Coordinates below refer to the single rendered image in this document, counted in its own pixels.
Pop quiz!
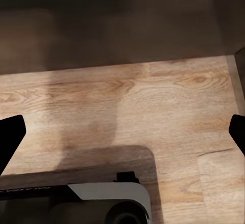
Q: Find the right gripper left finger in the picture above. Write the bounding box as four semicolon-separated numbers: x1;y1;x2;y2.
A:
0;115;27;175

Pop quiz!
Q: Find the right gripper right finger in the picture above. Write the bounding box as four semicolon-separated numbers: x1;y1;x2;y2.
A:
229;115;245;156

